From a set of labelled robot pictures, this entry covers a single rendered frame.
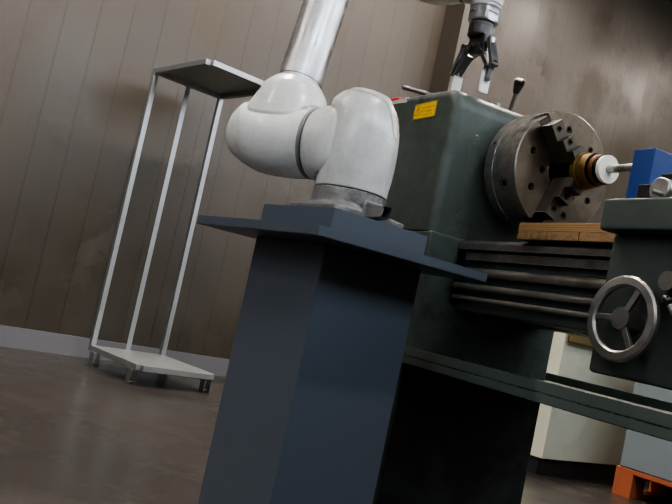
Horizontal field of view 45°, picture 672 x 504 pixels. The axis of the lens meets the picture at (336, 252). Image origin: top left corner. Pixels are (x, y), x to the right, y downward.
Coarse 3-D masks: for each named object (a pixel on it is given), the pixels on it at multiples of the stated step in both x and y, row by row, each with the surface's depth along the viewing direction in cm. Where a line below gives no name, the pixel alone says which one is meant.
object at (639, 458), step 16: (640, 384) 413; (624, 448) 412; (640, 448) 406; (656, 448) 399; (624, 464) 410; (640, 464) 404; (656, 464) 397; (624, 480) 408; (640, 480) 409; (656, 480) 395; (624, 496) 406; (640, 496) 410; (656, 496) 418
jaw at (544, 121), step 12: (540, 120) 205; (552, 120) 206; (552, 132) 202; (564, 132) 203; (552, 144) 204; (564, 144) 201; (576, 144) 203; (552, 156) 207; (564, 156) 203; (576, 156) 200
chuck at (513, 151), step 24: (528, 120) 207; (576, 120) 210; (504, 144) 208; (528, 144) 203; (600, 144) 215; (504, 168) 205; (528, 168) 204; (552, 168) 218; (504, 192) 207; (528, 192) 204; (600, 192) 215; (528, 216) 205; (576, 216) 212
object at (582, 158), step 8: (584, 152) 201; (576, 160) 200; (584, 160) 197; (592, 160) 196; (576, 168) 199; (584, 168) 197; (592, 168) 195; (576, 176) 199; (584, 176) 197; (592, 176) 195; (576, 184) 200; (584, 184) 199; (592, 184) 198; (600, 184) 197
